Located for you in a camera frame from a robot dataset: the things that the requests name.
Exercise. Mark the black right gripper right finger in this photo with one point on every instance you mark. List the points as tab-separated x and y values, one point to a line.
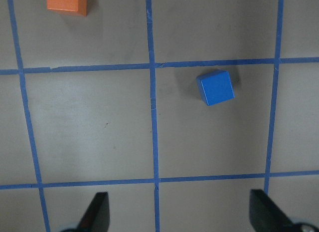
265	215

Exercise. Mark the blue wooden block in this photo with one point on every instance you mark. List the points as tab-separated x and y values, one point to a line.
215	87

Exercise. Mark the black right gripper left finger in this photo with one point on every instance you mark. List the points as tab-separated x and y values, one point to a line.
97	215

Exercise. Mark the orange wooden block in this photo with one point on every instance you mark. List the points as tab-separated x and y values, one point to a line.
68	7

